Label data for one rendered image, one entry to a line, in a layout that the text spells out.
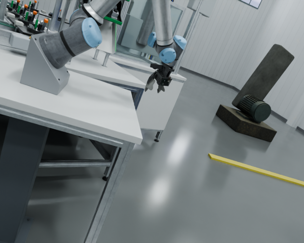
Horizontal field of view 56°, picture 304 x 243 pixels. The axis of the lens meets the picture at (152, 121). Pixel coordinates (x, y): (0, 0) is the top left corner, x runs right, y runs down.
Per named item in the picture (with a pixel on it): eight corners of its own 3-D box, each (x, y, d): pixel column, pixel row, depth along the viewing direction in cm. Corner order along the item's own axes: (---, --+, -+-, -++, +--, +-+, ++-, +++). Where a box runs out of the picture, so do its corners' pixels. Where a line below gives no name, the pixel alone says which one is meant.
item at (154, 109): (159, 141, 359) (186, 78, 333) (78, 137, 287) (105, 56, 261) (132, 117, 406) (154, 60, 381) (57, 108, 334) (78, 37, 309)
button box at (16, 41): (51, 56, 162) (53, 46, 160) (11, 47, 148) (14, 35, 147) (47, 53, 167) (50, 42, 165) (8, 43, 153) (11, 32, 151)
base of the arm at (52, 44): (53, 70, 118) (75, 60, 117) (34, 35, 114) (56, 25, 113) (62, 67, 132) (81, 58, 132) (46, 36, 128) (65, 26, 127)
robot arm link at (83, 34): (62, 35, 114) (91, 21, 113) (62, 24, 124) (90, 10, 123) (77, 60, 121) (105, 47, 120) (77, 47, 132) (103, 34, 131)
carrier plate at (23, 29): (62, 46, 176) (63, 43, 175) (21, 35, 161) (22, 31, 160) (51, 36, 193) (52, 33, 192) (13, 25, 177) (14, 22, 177)
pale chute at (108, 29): (113, 54, 199) (116, 51, 196) (95, 48, 192) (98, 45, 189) (113, 21, 209) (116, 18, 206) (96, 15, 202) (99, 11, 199)
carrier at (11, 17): (50, 36, 194) (55, 18, 190) (12, 25, 178) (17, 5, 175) (40, 28, 211) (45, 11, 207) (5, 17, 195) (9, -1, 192)
